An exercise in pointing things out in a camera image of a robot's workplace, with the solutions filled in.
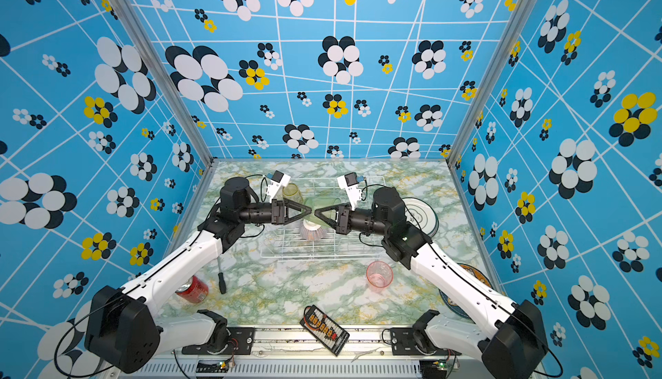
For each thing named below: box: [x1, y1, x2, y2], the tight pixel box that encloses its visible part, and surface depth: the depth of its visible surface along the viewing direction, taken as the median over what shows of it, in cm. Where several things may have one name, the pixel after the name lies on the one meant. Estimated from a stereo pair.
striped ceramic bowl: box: [299, 219, 328, 242], surface depth 93 cm
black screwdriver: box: [218, 272, 227, 295], surface depth 86 cm
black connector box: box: [299, 304, 350, 357], surface depth 76 cm
